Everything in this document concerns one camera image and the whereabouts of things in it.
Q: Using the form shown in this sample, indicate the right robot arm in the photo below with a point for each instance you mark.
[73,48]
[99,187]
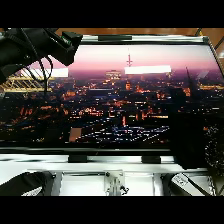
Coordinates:
[187,143]

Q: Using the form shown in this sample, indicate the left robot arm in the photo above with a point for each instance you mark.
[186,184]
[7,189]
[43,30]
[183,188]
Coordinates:
[20,46]

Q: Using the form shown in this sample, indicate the silver frame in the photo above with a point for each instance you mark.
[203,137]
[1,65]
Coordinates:
[100,165]

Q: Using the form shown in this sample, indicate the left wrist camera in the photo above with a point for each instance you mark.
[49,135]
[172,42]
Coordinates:
[71,37]

